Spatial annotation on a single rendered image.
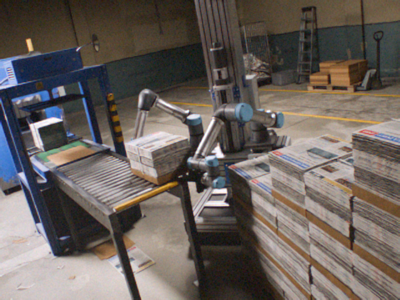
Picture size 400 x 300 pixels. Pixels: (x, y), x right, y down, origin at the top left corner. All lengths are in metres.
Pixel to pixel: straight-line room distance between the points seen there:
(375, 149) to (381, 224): 0.24
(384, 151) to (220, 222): 1.99
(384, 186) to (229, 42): 1.93
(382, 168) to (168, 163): 1.47
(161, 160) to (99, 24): 9.49
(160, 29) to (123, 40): 1.40
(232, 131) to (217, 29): 0.79
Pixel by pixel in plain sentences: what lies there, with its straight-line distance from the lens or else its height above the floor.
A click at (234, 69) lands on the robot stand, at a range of 2.85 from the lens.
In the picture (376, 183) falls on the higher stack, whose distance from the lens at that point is 1.21.
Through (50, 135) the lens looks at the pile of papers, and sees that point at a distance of 4.07.
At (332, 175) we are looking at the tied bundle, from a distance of 1.49.
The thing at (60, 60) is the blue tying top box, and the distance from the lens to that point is 3.44.
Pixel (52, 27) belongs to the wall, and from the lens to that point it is 11.12.
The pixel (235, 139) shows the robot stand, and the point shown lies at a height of 0.82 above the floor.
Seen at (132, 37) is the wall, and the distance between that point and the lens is 11.94.
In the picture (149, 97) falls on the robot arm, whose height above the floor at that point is 1.26.
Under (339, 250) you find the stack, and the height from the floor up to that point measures 0.79.
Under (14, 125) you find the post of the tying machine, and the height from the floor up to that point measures 1.24.
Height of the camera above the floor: 1.66
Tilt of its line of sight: 18 degrees down
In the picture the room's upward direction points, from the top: 10 degrees counter-clockwise
